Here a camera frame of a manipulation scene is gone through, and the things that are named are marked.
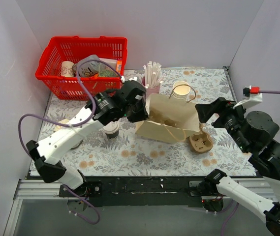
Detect single brown cup carrier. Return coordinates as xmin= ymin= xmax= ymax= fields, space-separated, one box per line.
xmin=149 ymin=110 xmax=177 ymax=127

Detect white plastic cup lid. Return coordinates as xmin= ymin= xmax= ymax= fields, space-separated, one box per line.
xmin=102 ymin=121 xmax=120 ymax=134

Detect brown cardboard cup carrier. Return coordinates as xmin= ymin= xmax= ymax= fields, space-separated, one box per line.
xmin=188 ymin=131 xmax=214 ymax=154

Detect cream paper bag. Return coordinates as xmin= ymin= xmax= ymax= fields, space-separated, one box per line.
xmin=135 ymin=93 xmax=201 ymax=144

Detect black single paper cup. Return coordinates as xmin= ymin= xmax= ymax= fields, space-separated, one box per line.
xmin=105 ymin=130 xmax=119 ymax=139

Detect pink straw holder cup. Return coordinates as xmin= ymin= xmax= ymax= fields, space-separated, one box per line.
xmin=141 ymin=76 xmax=160 ymax=98

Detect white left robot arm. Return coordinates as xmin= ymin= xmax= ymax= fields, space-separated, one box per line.
xmin=26 ymin=80 xmax=148 ymax=197

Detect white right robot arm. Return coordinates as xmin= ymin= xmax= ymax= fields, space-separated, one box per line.
xmin=190 ymin=97 xmax=280 ymax=236

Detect stack of paper cups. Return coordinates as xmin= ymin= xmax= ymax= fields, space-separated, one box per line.
xmin=171 ymin=81 xmax=191 ymax=100

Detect white wrapped straws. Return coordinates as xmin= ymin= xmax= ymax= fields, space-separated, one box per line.
xmin=143 ymin=61 xmax=164 ymax=89

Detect green round item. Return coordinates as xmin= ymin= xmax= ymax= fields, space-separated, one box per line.
xmin=98 ymin=69 xmax=118 ymax=77

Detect orange and white package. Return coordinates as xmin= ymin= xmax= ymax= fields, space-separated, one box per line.
xmin=98 ymin=58 xmax=122 ymax=73

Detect floral patterned table mat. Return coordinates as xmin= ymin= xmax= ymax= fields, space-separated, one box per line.
xmin=30 ymin=68 xmax=256 ymax=177

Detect grey crumpled snack bag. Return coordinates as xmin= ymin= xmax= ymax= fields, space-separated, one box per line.
xmin=76 ymin=55 xmax=100 ymax=77

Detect cream crumpled napkin bundle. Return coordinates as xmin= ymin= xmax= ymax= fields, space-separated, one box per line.
xmin=55 ymin=118 xmax=84 ymax=150

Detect white printed cup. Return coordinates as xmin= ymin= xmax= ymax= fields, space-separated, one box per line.
xmin=61 ymin=61 xmax=74 ymax=77

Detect red plastic shopping basket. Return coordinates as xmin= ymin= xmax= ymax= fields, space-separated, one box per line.
xmin=35 ymin=36 xmax=127 ymax=100

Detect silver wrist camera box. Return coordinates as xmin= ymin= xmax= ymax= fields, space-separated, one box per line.
xmin=120 ymin=76 xmax=138 ymax=84

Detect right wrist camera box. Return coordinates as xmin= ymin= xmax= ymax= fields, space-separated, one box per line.
xmin=233 ymin=86 xmax=263 ymax=109

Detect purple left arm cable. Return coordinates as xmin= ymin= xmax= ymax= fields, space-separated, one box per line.
xmin=18 ymin=59 xmax=124 ymax=225

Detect aluminium frame rail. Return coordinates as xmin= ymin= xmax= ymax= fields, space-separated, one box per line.
xmin=3 ymin=178 xmax=280 ymax=236

